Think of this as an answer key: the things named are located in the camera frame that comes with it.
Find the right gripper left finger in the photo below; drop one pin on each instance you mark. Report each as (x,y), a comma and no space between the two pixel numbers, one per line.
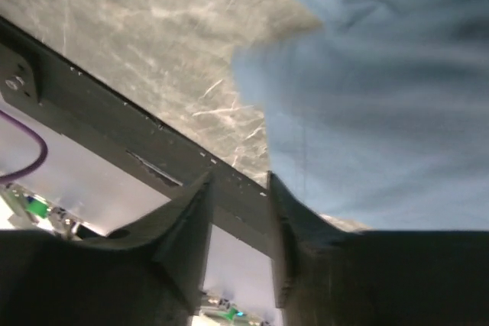
(151,275)

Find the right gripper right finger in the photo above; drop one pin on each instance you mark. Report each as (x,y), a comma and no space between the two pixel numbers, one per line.
(326,276)

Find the blue t shirt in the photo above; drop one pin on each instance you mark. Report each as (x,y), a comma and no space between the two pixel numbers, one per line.
(381,114)

